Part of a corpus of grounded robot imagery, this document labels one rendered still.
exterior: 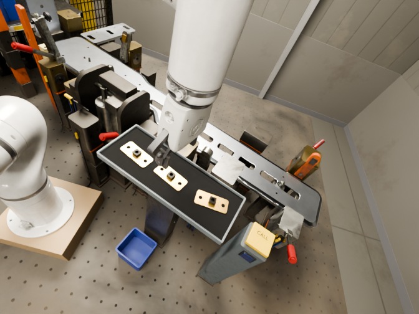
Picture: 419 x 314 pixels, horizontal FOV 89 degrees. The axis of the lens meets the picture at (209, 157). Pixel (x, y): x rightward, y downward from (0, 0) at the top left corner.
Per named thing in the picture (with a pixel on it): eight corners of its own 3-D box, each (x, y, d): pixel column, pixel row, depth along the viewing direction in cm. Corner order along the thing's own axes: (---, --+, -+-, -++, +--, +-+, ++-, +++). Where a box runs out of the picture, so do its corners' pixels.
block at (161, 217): (173, 232, 91) (197, 180, 56) (161, 248, 86) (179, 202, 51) (154, 218, 92) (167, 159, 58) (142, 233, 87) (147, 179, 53)
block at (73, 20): (92, 78, 133) (81, 15, 105) (81, 83, 128) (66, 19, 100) (82, 72, 134) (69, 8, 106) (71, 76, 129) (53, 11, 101)
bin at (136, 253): (156, 250, 85) (158, 243, 78) (138, 273, 79) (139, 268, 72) (134, 233, 86) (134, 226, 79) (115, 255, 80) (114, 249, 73)
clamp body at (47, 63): (82, 126, 111) (65, 63, 83) (65, 136, 104) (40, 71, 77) (73, 119, 111) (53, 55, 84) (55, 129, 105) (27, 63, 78)
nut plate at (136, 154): (154, 160, 55) (154, 157, 54) (143, 168, 53) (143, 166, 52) (131, 141, 57) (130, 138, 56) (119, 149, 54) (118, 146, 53)
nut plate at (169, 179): (187, 182, 54) (189, 179, 53) (178, 192, 52) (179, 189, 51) (163, 162, 55) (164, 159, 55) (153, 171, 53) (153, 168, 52)
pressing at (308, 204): (323, 190, 89) (326, 189, 88) (313, 235, 75) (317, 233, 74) (80, 36, 107) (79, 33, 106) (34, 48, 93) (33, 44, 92)
